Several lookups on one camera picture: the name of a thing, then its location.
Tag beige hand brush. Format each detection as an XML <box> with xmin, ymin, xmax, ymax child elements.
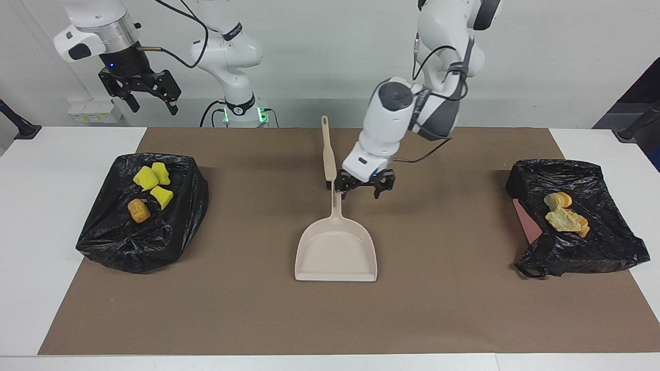
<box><xmin>320</xmin><ymin>115</ymin><xmax>339</xmax><ymax>190</ymax></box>

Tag beige plastic dustpan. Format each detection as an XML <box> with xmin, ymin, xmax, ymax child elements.
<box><xmin>294</xmin><ymin>188</ymin><xmax>378</xmax><ymax>282</ymax></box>

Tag yellow sponge piece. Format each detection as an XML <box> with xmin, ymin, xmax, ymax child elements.
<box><xmin>150</xmin><ymin>185</ymin><xmax>175</xmax><ymax>211</ymax></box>
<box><xmin>151</xmin><ymin>162</ymin><xmax>171</xmax><ymax>187</ymax></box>
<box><xmin>133</xmin><ymin>165</ymin><xmax>159</xmax><ymax>192</ymax></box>

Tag brown bread roll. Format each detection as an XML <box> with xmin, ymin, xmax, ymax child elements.
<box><xmin>127</xmin><ymin>198</ymin><xmax>152</xmax><ymax>224</ymax></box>

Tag pale croissant chunk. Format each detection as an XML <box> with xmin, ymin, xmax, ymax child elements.
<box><xmin>543</xmin><ymin>192</ymin><xmax>573</xmax><ymax>210</ymax></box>
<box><xmin>545</xmin><ymin>208</ymin><xmax>582</xmax><ymax>233</ymax></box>

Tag bin with tied black bag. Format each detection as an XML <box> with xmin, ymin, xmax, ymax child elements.
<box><xmin>76</xmin><ymin>152</ymin><xmax>209</xmax><ymax>274</ymax></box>

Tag black stand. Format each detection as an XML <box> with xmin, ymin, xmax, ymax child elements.
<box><xmin>0</xmin><ymin>98</ymin><xmax>42</xmax><ymax>140</ymax></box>
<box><xmin>617</xmin><ymin>100</ymin><xmax>660</xmax><ymax>143</ymax></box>

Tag large brown table mat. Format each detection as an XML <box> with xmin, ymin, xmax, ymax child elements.
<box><xmin>38</xmin><ymin>127</ymin><xmax>660</xmax><ymax>356</ymax></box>

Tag pink box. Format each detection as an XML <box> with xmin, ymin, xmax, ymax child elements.
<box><xmin>512</xmin><ymin>198</ymin><xmax>543</xmax><ymax>244</ymax></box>

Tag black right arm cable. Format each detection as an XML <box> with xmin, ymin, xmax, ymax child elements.
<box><xmin>137</xmin><ymin>0</ymin><xmax>209</xmax><ymax>70</ymax></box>

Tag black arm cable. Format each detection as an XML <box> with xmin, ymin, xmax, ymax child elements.
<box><xmin>397</xmin><ymin>31</ymin><xmax>467</xmax><ymax>164</ymax></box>
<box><xmin>137</xmin><ymin>0</ymin><xmax>209</xmax><ymax>70</ymax></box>

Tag black base cable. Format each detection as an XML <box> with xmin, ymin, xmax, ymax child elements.
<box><xmin>200</xmin><ymin>99</ymin><xmax>227</xmax><ymax>128</ymax></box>

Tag white wall socket boxes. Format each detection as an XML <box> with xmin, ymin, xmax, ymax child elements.
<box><xmin>67</xmin><ymin>98</ymin><xmax>124</xmax><ymax>125</ymax></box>

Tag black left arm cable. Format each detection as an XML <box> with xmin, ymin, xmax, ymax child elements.
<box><xmin>397</xmin><ymin>31</ymin><xmax>467</xmax><ymax>164</ymax></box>

